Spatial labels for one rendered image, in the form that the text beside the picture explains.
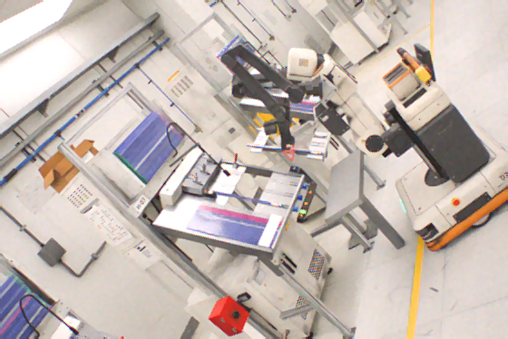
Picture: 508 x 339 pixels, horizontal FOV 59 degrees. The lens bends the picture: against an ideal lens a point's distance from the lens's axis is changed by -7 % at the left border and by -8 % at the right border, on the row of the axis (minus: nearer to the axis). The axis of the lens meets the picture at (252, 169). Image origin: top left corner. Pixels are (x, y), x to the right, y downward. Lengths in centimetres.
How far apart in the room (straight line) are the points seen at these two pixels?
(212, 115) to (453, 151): 211
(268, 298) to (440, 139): 133
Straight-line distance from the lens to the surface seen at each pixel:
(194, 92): 397
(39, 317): 231
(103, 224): 303
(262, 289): 290
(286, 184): 302
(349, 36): 723
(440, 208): 272
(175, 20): 605
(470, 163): 269
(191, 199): 294
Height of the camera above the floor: 170
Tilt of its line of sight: 14 degrees down
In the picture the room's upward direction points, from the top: 45 degrees counter-clockwise
